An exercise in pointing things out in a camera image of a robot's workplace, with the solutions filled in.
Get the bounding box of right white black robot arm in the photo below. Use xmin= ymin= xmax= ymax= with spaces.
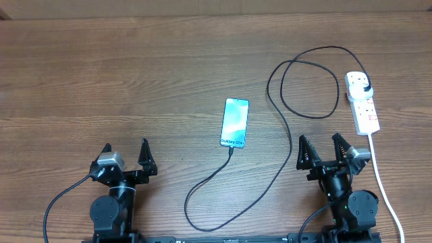
xmin=288 ymin=133 xmax=381 ymax=243

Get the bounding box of black USB charging cable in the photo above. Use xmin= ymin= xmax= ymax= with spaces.
xmin=184 ymin=45 xmax=373 ymax=233

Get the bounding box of white USB charger plug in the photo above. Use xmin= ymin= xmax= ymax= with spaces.
xmin=347 ymin=84 xmax=374 ymax=102

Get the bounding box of white power extension strip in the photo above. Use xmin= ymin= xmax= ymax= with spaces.
xmin=344 ymin=72 xmax=380 ymax=136

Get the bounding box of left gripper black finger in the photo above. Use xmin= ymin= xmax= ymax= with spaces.
xmin=90 ymin=143 xmax=112 ymax=169
xmin=138 ymin=138 xmax=158 ymax=176

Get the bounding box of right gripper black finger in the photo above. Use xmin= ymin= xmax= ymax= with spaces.
xmin=332 ymin=133 xmax=353 ymax=161
xmin=296 ymin=135 xmax=321 ymax=170

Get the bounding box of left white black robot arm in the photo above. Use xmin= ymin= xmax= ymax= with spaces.
xmin=89 ymin=138 xmax=157 ymax=242

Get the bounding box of white extension strip cord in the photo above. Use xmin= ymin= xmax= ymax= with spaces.
xmin=367 ymin=133 xmax=406 ymax=243

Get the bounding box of blue Samsung Galaxy smartphone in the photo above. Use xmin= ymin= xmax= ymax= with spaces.
xmin=220 ymin=98 xmax=250 ymax=149

